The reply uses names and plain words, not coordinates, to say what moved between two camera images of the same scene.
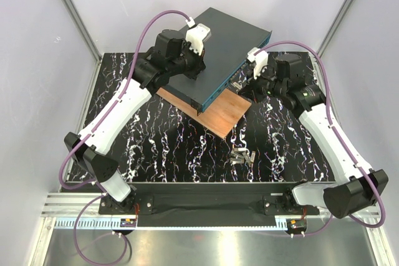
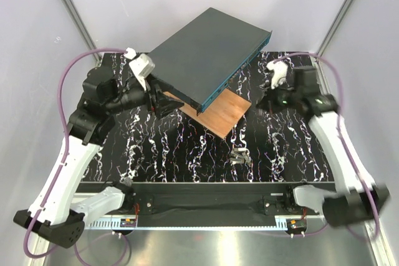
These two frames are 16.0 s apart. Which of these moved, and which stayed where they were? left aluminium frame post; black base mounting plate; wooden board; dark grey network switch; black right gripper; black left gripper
Moved: black left gripper; black right gripper
Stayed: wooden board; left aluminium frame post; black base mounting plate; dark grey network switch
